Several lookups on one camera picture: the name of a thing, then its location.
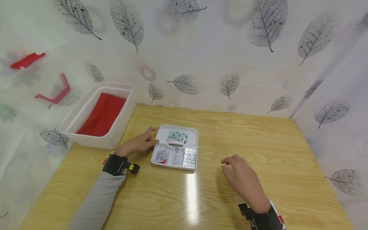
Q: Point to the person's left hand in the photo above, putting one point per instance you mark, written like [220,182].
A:
[135,143]

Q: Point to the person's right hand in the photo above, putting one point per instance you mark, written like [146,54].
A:
[247,185]

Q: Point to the person's right fingers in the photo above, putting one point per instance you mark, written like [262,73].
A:
[240,160]

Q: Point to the person's left index finger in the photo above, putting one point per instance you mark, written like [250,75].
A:
[154,142]

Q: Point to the person's right index finger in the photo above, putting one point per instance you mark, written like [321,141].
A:
[226,160]

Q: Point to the person's left fingers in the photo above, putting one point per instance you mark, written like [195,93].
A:
[150,149]

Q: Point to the person's right thumb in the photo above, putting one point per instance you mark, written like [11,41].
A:
[227,174]

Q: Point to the person's left thumb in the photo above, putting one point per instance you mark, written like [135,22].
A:
[152,129]

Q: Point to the white compartment tray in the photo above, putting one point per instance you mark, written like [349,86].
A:
[162,134]

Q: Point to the person's left forearm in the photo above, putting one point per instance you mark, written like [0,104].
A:
[99,201]

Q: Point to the small packet with red label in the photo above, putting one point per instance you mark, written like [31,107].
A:
[161,156]

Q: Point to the green capsule blister pack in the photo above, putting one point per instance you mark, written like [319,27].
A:
[178,137]

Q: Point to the white flat medicine box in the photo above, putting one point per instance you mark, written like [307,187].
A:
[175,156]

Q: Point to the white pill blister pack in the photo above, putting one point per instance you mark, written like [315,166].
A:
[189,157]

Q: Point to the white plastic storage box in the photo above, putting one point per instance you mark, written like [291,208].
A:
[115,134]

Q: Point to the black wrist band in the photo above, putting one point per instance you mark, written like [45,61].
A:
[116,164]
[260,220]

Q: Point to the red folded cloth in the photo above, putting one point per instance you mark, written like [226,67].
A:
[103,115]

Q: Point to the clear lid with red latches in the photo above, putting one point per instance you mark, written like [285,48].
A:
[59,91]

